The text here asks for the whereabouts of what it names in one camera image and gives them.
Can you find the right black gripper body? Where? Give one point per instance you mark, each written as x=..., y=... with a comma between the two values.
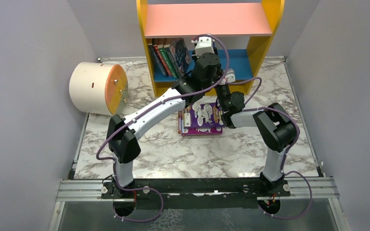
x=221, y=88

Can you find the purple paperback book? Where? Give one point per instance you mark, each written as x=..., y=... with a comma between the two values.
x=201, y=131
x=202, y=115

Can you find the green Treehouse book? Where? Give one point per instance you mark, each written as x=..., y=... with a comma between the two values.
x=163, y=46

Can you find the red Treehouse book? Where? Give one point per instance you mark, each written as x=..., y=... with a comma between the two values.
x=163, y=59

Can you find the Nineteen Eighty-Four dark book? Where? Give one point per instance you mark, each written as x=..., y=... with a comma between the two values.
x=155, y=58

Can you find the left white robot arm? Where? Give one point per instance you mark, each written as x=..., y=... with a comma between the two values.
x=124, y=133

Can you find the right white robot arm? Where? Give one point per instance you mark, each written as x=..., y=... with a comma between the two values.
x=276, y=128

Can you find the orange paperback book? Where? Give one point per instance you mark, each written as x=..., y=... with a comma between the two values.
x=180, y=122

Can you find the colourful wooden bookshelf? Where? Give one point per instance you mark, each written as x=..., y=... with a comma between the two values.
x=259, y=21

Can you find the white cylindrical drum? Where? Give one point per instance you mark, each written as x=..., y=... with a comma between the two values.
x=98, y=88

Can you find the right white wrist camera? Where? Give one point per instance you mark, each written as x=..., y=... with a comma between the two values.
x=229, y=77

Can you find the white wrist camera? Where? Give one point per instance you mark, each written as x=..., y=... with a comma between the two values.
x=229, y=77
x=202, y=45

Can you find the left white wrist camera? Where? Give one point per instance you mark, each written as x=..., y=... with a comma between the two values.
x=202, y=45

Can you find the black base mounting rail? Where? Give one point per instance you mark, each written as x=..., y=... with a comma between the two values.
x=198, y=193

